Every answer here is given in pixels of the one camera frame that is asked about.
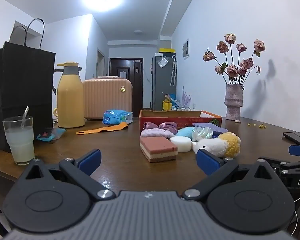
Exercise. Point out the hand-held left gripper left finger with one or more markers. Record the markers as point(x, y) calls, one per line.
point(90, 160)

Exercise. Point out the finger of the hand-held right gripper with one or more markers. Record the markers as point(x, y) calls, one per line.
point(272, 161)
point(298, 150)

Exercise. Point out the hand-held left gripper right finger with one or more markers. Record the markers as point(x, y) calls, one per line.
point(208, 161)

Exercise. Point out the white yellow plush toy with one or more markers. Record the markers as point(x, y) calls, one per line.
point(215, 146)

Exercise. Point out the iridescent shiny pouch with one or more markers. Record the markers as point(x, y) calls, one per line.
point(202, 133)

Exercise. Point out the white round sponge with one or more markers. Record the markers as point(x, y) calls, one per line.
point(181, 143)

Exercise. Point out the light blue plush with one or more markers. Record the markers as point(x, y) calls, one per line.
point(186, 132)

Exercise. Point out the red cardboard box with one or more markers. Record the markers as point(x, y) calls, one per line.
point(180, 118)

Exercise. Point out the pink layered sponge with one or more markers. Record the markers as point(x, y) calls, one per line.
point(158, 147)

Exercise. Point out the lilac fluffy headband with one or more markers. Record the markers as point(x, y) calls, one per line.
point(152, 132)

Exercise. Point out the black phone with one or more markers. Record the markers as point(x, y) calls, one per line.
point(296, 137)

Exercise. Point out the yellow flower crumbs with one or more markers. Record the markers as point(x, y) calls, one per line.
point(261, 126)

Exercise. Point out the small blue packet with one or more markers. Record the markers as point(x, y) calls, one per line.
point(50, 135)

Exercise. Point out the blue tissue packet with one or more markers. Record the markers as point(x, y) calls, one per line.
point(116, 117)

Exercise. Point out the yellow thermos jug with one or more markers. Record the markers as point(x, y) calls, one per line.
point(70, 100)

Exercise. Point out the pink textured vase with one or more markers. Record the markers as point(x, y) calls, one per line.
point(233, 102)

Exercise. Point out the pink ribbed suitcase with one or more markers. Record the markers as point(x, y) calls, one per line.
point(105, 97)

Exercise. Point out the purple feather decoration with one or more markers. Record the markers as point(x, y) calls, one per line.
point(186, 98)

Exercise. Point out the glass of cloudy drink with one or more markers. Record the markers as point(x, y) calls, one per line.
point(20, 142)

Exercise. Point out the clear drinking straw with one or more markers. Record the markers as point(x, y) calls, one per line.
point(25, 116)

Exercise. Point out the dark wooden door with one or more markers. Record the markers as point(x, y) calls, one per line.
point(126, 80)

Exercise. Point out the grey refrigerator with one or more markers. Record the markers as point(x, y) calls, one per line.
point(162, 80)

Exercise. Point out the black paper bag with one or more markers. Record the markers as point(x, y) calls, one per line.
point(22, 92)

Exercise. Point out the dried pink roses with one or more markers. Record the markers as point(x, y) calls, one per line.
point(232, 67)

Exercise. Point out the white side door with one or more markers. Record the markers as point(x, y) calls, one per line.
point(100, 63)

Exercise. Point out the hanging umbrella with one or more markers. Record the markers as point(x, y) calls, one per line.
point(173, 70)

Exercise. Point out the yellow box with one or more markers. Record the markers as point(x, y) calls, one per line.
point(167, 52)

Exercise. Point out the small ceiling lamp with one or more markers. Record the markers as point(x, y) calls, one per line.
point(138, 31)

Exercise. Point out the white wall panel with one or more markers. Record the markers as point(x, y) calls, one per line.
point(186, 49)

